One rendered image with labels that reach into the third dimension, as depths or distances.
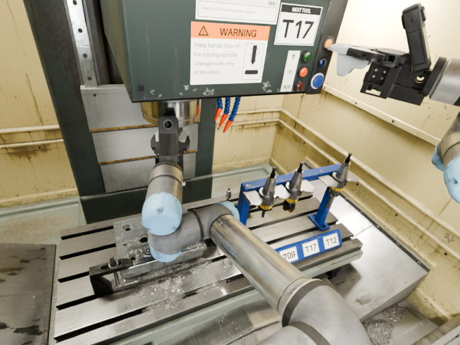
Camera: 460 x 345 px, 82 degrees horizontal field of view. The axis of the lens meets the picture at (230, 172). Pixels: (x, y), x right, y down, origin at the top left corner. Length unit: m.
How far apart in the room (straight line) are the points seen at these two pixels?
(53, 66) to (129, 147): 0.41
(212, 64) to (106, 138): 0.81
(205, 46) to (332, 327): 0.47
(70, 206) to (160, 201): 1.41
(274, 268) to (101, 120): 0.95
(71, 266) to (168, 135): 0.69
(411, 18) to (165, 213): 0.55
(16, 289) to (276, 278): 1.20
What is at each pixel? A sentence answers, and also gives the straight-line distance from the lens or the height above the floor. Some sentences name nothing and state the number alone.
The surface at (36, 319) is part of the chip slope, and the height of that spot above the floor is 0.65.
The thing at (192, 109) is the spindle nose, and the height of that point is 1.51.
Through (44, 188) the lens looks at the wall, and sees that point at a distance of 1.91.
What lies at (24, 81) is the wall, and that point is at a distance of 1.62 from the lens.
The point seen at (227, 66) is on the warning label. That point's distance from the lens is 0.55.
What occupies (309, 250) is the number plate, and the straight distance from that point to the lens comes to 1.19.
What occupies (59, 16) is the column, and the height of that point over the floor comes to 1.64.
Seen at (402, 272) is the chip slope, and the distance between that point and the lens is 1.49.
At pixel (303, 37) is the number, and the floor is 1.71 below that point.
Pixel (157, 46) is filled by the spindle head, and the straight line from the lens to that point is 0.51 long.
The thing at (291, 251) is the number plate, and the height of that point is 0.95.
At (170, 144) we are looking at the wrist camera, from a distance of 0.66.
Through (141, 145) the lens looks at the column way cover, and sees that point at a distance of 1.30.
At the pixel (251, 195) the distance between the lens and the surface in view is 0.90.
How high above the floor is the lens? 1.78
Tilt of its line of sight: 35 degrees down
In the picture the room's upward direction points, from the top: 7 degrees clockwise
